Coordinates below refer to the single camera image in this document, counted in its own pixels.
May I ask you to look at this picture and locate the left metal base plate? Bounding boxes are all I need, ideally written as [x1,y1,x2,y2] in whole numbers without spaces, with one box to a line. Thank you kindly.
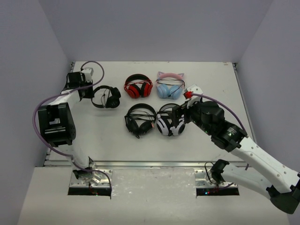
[69,169,113,188]

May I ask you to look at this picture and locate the red and black headphones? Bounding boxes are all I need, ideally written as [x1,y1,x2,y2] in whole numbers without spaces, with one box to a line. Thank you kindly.
[124,74,153,98]

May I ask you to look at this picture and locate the pink blue cat-ear headphones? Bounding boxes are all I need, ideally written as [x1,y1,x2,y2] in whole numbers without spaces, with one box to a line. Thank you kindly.
[156,71,185,100]

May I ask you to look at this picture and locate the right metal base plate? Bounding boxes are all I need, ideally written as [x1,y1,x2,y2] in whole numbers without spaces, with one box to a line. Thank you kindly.
[194,167,238,188]

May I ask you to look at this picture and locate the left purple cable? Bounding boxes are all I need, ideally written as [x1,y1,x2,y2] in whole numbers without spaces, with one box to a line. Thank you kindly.
[31,60,105,171]

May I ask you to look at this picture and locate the metal base plate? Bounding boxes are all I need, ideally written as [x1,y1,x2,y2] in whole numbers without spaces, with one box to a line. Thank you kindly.
[69,169,113,188]
[194,167,238,188]

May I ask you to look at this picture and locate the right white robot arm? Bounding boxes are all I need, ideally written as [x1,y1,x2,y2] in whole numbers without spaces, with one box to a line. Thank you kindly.
[170,101,300,214]

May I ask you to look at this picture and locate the black over-ear headphones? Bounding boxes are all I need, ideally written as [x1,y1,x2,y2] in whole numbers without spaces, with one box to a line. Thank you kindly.
[124,103,157,139]

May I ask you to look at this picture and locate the white and black headphones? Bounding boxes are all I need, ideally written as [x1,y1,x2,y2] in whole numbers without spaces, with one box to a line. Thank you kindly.
[157,103,185,136]

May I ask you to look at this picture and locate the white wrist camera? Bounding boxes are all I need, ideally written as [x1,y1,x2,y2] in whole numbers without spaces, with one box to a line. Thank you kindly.
[81,67,94,83]
[183,84,203,108]

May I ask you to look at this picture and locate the aluminium rail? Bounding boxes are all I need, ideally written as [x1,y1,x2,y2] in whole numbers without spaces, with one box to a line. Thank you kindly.
[44,160,247,168]

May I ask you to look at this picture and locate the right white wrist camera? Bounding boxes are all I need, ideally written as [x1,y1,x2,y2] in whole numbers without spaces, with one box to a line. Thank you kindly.
[183,84,203,108]

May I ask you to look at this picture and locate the purple cable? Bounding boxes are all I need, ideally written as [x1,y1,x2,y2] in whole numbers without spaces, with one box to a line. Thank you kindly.
[31,60,105,171]
[193,93,248,136]

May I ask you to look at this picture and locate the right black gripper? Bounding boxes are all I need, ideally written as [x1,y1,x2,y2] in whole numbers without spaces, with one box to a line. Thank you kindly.
[168,97,213,136]

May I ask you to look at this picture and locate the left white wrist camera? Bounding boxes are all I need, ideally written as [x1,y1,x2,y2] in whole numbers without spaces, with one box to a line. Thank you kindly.
[81,67,94,83]

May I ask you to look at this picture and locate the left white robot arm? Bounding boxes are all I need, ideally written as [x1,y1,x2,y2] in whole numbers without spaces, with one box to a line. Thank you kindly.
[37,68,93,170]

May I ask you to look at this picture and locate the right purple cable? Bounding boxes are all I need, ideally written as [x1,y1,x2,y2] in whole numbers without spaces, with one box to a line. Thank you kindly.
[193,93,248,136]

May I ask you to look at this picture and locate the black on-ear headphones with cable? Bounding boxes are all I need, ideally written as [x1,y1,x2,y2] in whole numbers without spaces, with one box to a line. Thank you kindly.
[91,85,121,109]

